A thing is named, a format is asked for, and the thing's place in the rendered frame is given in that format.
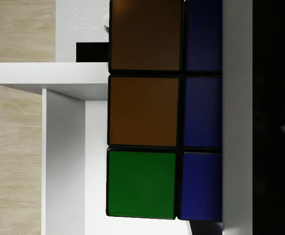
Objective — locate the puzzle cube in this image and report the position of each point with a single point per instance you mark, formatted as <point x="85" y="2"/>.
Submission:
<point x="143" y="110"/>

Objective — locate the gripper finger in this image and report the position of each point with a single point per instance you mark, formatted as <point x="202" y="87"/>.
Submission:
<point x="208" y="228"/>

